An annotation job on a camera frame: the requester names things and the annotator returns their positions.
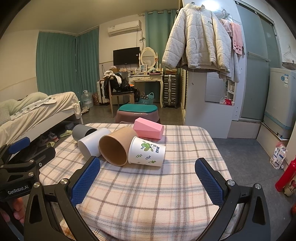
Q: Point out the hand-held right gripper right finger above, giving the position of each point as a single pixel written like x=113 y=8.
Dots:
x=209 y=183

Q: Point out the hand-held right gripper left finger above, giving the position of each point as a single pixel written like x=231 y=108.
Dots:
x=85 y=182

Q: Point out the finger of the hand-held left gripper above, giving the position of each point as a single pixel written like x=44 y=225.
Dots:
x=41 y=155
x=19 y=144

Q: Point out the plain white cup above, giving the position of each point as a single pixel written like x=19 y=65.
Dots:
x=92 y=143

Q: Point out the grey plastic cup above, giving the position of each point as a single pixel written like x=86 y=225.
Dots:
x=79 y=132

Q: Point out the brown paper cup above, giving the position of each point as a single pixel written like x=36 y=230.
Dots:
x=120 y=139

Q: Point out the white floral paper cup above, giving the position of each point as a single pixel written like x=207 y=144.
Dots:
x=148 y=153

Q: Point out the pink faceted cup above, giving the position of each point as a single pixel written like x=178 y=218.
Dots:
x=148 y=128

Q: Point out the person's left hand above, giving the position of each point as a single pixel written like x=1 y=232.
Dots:
x=19 y=209

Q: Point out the grey sneakers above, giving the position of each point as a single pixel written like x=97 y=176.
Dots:
x=53 y=137

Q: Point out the yellow slipper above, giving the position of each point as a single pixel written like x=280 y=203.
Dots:
x=66 y=133

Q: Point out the bed with beige sheets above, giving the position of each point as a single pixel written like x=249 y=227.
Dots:
x=46 y=111

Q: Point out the light green quilt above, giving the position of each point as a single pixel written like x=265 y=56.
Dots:
x=25 y=100

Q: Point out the plaid tablecloth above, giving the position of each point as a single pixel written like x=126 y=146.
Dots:
x=143 y=192

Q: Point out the clear water jug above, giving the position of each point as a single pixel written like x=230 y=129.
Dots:
x=86 y=99

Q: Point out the white wardrobe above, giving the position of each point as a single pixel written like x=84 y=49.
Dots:
x=201 y=111

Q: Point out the white printed package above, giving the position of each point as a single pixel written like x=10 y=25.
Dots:
x=278 y=155

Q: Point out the red bottle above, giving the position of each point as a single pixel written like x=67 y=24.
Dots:
x=286 y=176

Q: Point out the red plastic bag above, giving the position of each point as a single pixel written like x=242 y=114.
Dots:
x=227 y=102

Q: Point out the mauve plastic stool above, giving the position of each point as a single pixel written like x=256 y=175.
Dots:
x=138 y=117

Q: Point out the green window curtain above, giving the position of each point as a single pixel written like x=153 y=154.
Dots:
x=89 y=62
x=56 y=67

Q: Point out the cream suitcase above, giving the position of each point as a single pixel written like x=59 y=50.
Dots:
x=101 y=92

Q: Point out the teal stool cushion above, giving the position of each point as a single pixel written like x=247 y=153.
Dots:
x=137 y=108

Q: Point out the wooden chair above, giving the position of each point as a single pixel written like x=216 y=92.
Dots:
x=121 y=93

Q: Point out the dark ribbed suitcase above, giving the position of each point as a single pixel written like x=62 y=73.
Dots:
x=171 y=91

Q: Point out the black clothes pile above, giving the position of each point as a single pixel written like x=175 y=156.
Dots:
x=120 y=87

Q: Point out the teal plastic basket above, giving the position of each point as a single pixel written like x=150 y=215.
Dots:
x=146 y=100

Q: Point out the white washing machine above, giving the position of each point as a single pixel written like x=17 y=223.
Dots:
x=279 y=104

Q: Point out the white cloth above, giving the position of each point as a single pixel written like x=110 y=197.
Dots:
x=109 y=74

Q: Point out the grey hanging garment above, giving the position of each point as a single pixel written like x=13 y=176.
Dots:
x=234 y=69

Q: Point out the white dressing table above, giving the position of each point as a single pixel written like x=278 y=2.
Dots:
x=145 y=80

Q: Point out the frosted glass sliding door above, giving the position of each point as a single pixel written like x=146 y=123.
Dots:
x=256 y=69

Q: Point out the black television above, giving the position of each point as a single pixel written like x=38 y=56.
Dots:
x=126 y=56

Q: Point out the oval white mirror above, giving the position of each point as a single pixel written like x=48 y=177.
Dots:
x=148 y=56

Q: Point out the white puffer jacket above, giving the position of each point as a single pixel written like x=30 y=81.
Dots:
x=198 y=39

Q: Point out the pink towel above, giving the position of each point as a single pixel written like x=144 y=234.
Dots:
x=237 y=39

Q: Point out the white air conditioner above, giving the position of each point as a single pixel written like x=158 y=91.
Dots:
x=124 y=27

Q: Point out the teal patterned curtain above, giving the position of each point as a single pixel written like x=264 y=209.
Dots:
x=159 y=34

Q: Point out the white bed frame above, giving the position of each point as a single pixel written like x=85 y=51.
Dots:
x=34 y=132

